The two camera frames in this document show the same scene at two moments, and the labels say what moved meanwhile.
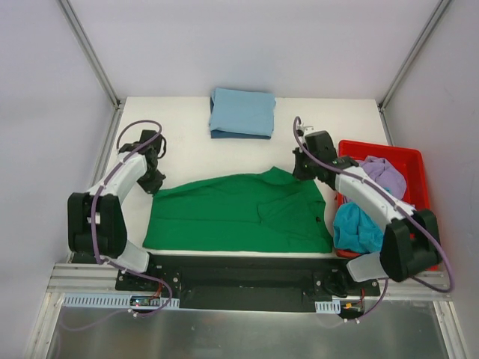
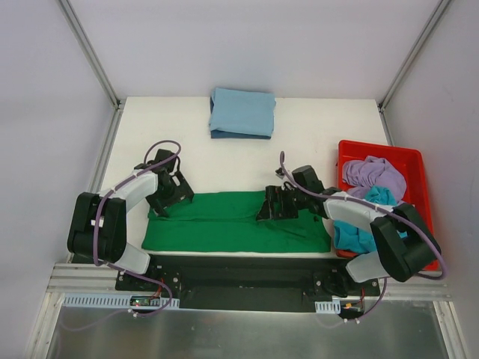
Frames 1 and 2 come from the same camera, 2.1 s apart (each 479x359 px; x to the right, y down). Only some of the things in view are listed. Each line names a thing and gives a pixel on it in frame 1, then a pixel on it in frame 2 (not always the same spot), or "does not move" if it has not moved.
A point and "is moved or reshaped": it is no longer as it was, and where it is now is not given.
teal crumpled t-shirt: x=353 y=230 does not move
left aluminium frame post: x=89 y=51 does not move
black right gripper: x=301 y=170 to x=278 y=203
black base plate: x=252 y=283 does not move
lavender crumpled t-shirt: x=385 y=174 does not move
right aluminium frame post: x=412 y=55 does not move
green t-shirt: x=269 y=212 is moved or reshaped
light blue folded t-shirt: x=242 y=111 does not move
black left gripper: x=152 y=182 to x=171 y=196
